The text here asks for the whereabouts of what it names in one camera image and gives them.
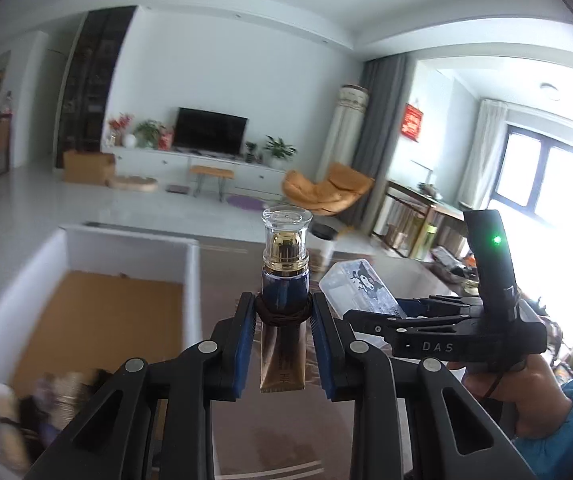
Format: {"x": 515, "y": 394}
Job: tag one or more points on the red flowers white vase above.
{"x": 120, "y": 134}

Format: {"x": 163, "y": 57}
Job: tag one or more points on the blue gold serum bottle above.
{"x": 285, "y": 274}

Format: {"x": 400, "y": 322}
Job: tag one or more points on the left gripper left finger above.
{"x": 159, "y": 413}

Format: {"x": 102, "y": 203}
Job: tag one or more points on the person right hand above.
{"x": 541, "y": 405}

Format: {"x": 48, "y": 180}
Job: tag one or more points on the clear jar black lid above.
{"x": 321, "y": 240}

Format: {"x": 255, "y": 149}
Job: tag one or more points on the gold cosmetic tube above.
{"x": 283, "y": 360}

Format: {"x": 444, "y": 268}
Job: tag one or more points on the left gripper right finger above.
{"x": 452, "y": 436}

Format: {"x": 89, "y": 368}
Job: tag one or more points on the grey curtain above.
{"x": 386, "y": 81}

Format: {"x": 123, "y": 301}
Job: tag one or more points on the white tv cabinet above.
{"x": 214, "y": 173}

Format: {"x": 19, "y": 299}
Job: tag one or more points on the black television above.
{"x": 206, "y": 131}

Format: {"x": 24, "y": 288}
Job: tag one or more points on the white floor air conditioner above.
{"x": 344, "y": 131}

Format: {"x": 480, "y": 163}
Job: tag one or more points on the white storage box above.
{"x": 81, "y": 327}

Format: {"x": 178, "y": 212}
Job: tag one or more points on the green potted plant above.
{"x": 279, "y": 153}

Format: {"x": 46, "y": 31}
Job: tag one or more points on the clear cartoon plastic case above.
{"x": 354, "y": 285}

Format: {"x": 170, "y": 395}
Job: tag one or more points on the orange lounge chair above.
{"x": 338, "y": 191}

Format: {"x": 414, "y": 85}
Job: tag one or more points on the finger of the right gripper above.
{"x": 455, "y": 334}
{"x": 440, "y": 305}

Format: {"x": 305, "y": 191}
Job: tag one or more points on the cardboard box on floor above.
{"x": 88, "y": 168}

